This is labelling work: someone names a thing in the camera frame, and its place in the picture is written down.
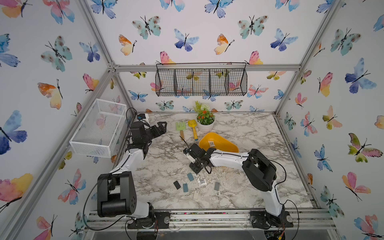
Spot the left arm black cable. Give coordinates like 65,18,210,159
82,172,127,232

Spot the black wire wall basket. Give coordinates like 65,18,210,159
153,62,248,97

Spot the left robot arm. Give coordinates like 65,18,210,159
97,121,168,219

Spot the yellow toy shovel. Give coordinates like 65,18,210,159
188,120,198,141

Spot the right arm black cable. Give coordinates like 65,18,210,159
271,167,301,240

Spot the dark grey eraser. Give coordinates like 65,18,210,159
173,181,181,190

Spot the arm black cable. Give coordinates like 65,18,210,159
82,172,127,232
271,167,301,240

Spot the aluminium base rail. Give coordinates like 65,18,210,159
87,209,336,231

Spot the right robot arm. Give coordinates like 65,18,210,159
183,144,285,222

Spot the white pot artificial plant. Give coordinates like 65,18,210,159
194,101,215,134

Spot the blue-grey eraser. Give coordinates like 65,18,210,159
187,173,195,182
183,183,189,193

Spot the white mesh wall basket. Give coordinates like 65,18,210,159
70,99,127,158

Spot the green garden fork wooden handle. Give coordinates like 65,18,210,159
176,122,186,140

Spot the yellow plastic storage box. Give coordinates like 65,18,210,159
199,132,239,153

